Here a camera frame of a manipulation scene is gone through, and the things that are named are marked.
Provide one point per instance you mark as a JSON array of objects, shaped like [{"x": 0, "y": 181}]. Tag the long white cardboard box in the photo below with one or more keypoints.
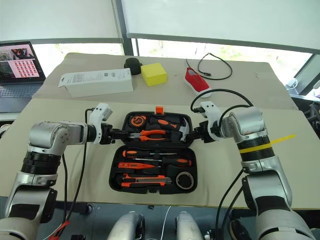
[{"x": 97, "y": 82}]

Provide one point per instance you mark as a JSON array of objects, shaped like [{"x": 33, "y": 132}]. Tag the black round pouch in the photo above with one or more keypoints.
[{"x": 132, "y": 65}]

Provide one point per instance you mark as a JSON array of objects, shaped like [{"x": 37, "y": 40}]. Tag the black electrical tape roll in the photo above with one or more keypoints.
[{"x": 178, "y": 183}]

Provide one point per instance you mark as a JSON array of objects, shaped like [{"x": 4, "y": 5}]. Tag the orange voltage tester pen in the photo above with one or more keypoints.
[{"x": 135, "y": 165}]

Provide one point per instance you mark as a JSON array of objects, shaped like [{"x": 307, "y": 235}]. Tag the red canvas shoe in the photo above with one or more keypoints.
[{"x": 197, "y": 83}]

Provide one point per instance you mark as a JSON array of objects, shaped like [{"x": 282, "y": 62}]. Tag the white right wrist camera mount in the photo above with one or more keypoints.
[{"x": 212, "y": 117}]

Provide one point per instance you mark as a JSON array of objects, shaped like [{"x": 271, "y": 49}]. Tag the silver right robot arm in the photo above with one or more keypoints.
[{"x": 262, "y": 180}]

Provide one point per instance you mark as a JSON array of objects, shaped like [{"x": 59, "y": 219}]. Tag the orange black tape measure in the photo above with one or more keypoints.
[{"x": 137, "y": 121}]

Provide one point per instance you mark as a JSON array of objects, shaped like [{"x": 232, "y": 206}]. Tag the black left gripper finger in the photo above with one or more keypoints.
[
  {"x": 123, "y": 137},
  {"x": 123, "y": 132}
]

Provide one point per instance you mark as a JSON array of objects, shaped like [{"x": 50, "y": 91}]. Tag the open laptop computer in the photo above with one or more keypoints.
[{"x": 17, "y": 72}]

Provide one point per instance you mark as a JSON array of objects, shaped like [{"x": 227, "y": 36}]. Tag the silver rounded robot leg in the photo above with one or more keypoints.
[
  {"x": 127, "y": 226},
  {"x": 187, "y": 226}
]

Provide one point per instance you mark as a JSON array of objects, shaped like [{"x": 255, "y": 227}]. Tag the white roller blind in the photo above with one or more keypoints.
[
  {"x": 57, "y": 20},
  {"x": 225, "y": 20}
]

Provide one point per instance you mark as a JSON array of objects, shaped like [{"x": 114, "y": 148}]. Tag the yellow cube box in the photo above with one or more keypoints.
[{"x": 153, "y": 75}]

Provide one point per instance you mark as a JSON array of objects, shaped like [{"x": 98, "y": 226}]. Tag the yellow tape strip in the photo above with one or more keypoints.
[{"x": 255, "y": 147}]

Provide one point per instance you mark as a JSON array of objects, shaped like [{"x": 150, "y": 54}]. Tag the black tool case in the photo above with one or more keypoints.
[{"x": 152, "y": 170}]

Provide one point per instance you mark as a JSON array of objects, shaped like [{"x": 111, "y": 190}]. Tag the black chair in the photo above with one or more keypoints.
[{"x": 315, "y": 120}]

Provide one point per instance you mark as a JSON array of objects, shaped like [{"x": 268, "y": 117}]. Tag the dark window frame post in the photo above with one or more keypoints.
[{"x": 126, "y": 30}]

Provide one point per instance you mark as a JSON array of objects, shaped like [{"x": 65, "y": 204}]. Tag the small black clip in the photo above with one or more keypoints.
[{"x": 150, "y": 207}]

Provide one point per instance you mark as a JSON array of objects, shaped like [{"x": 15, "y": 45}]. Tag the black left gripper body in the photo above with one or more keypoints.
[{"x": 107, "y": 135}]

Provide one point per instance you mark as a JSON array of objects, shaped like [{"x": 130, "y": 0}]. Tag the claw hammer with orange grip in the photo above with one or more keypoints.
[{"x": 183, "y": 128}]

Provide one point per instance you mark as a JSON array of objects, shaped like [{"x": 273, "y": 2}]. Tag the beige table cover sheet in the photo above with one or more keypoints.
[{"x": 85, "y": 175}]

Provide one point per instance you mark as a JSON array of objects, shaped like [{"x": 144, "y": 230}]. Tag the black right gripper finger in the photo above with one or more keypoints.
[
  {"x": 192, "y": 138},
  {"x": 192, "y": 133}
]

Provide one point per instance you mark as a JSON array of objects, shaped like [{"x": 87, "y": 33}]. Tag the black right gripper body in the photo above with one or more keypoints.
[{"x": 203, "y": 132}]

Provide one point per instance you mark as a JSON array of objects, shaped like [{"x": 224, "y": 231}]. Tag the long orange black screwdriver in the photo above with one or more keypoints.
[{"x": 178, "y": 162}]

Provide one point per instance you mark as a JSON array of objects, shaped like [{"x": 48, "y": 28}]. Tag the small white charger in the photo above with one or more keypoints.
[{"x": 293, "y": 83}]

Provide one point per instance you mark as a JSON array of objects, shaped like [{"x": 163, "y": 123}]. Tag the short orange black screwdriver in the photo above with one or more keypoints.
[{"x": 130, "y": 153}]

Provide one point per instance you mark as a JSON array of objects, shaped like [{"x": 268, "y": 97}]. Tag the orange black utility knife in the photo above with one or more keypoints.
[{"x": 145, "y": 181}]

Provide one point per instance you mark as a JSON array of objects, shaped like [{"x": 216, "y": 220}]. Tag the brown paper sheet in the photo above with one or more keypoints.
[{"x": 250, "y": 85}]

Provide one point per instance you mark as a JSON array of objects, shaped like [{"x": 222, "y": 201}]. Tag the black under-table bracket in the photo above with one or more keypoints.
[{"x": 80, "y": 208}]

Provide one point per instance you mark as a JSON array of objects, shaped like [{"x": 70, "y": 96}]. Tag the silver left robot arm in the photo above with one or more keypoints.
[{"x": 37, "y": 162}]

